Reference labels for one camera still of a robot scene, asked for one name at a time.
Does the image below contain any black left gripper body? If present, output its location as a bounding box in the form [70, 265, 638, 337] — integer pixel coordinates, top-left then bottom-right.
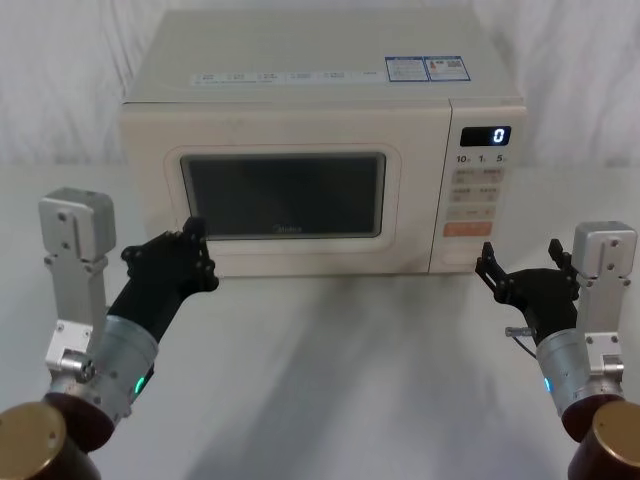
[107, 241, 209, 346]

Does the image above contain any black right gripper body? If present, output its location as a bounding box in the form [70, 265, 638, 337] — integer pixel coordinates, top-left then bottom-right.
[494, 267, 582, 346]

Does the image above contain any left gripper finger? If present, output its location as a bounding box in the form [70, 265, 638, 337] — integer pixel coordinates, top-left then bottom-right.
[121, 218, 198, 267]
[191, 218, 222, 294]

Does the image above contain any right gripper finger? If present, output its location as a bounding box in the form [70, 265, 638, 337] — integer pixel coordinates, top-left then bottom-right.
[474, 241, 512, 302]
[547, 238, 581, 302]

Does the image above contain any white table cloth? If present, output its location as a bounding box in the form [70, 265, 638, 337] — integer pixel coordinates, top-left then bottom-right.
[0, 160, 640, 480]

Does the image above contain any cream microwave oven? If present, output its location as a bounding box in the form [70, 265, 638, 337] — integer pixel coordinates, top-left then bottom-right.
[117, 9, 530, 279]

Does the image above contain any white curtain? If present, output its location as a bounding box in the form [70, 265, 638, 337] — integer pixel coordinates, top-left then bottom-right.
[0, 0, 640, 171]

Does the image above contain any thin cable with silver plug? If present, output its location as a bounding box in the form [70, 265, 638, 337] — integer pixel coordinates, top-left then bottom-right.
[504, 325, 541, 361]

